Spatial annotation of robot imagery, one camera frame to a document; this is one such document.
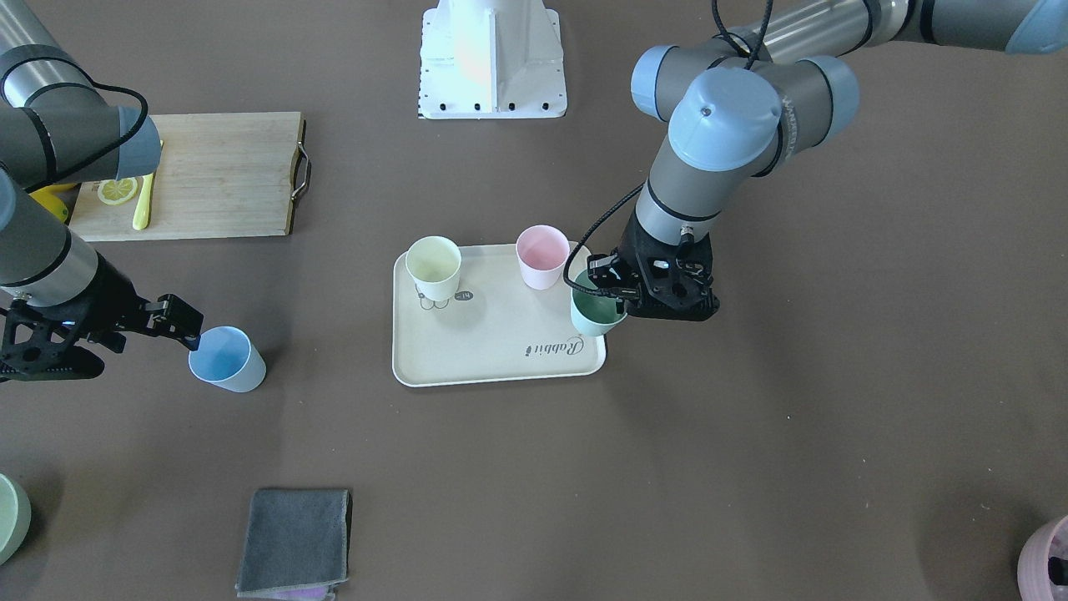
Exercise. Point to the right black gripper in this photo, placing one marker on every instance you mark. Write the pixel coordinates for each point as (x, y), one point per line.
(107, 305)

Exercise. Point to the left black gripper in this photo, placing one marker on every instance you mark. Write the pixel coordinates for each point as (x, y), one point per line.
(604, 269)

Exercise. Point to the green cup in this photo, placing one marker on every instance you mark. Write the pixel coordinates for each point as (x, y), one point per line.
(593, 315)

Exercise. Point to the blue cup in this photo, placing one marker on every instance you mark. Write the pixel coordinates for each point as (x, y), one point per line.
(227, 358)

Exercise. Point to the pink cup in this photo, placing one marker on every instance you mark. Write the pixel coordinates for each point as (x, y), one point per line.
(542, 252)

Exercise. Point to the pale yellow cup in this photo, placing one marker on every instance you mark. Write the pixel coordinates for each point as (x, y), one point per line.
(433, 263)

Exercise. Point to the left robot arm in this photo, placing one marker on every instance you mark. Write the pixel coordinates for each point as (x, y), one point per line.
(744, 102)

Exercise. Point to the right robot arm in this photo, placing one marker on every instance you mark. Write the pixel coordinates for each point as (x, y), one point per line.
(58, 129)

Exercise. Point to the cream rabbit tray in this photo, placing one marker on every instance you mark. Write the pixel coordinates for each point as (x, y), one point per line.
(496, 328)

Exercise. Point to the yellow plastic knife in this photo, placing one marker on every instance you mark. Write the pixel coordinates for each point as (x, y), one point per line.
(141, 213)

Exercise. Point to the lower lemon slice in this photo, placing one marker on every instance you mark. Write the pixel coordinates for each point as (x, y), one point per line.
(118, 191)

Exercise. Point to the wooden cutting board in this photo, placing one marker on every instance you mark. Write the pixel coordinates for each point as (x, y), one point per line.
(220, 175)

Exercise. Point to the upper whole lemon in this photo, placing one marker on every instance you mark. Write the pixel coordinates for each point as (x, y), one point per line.
(58, 199)

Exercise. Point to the green bowl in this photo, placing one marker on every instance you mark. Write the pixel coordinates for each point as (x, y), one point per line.
(16, 514)

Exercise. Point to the grey folded cloth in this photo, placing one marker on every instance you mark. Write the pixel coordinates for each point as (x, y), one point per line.
(296, 544)

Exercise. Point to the pink bowl with ice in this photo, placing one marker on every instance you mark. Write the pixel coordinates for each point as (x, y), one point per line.
(1041, 566)

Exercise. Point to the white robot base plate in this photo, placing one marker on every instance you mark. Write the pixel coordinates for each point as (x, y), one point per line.
(491, 60)

